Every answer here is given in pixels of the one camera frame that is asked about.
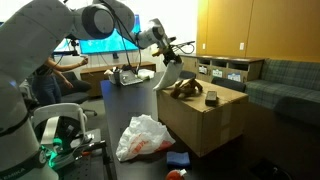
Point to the dark chair backrest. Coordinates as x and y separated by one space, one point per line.
188 74
228 84

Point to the black swivel chair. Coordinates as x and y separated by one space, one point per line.
75 91

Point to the cup with pens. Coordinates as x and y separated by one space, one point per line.
116 75

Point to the white crumpled item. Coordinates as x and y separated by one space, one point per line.
146 74

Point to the brown plush animal toy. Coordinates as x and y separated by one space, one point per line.
186 87

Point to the orange plush toy with tag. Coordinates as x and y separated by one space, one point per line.
175 175

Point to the large wall display screen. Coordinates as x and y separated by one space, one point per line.
106 41

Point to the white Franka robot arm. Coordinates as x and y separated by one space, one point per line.
40 66

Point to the white knitted towel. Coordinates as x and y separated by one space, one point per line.
170 76

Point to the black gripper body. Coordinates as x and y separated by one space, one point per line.
168 51

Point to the blue cloth pad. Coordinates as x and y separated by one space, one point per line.
178 159

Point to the wooden cubby shelf unit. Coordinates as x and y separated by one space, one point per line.
223 68

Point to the yellow wrist camera mount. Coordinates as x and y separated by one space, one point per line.
156 52

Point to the person in dark clothes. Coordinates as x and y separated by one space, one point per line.
50 83

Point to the camera on tripod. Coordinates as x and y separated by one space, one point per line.
74 46

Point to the large cardboard box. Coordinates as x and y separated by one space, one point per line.
200 120

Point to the white plastic bag red print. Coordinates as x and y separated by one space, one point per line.
143 138

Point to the grey sofa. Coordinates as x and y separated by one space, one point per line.
286 86

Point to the white wall outlet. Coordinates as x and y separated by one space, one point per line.
241 46

